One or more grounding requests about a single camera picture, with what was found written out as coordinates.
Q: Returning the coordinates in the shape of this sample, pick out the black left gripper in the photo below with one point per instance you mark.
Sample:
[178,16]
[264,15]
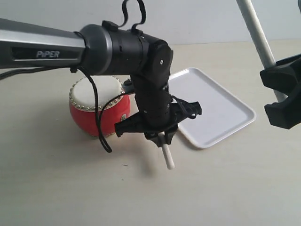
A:
[158,110]

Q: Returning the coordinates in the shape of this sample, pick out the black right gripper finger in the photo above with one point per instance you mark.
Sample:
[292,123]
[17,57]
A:
[286,114]
[284,76]

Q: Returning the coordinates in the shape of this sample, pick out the white drumstick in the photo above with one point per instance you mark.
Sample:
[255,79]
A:
[166,152]
[256,32]

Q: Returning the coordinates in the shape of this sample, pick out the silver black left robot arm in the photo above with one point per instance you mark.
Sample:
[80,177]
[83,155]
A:
[104,50]

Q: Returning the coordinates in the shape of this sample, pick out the small red drum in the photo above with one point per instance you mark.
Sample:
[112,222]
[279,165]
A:
[82,104]

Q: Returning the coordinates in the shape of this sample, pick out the white rectangular plastic tray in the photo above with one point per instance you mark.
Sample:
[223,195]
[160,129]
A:
[223,114]

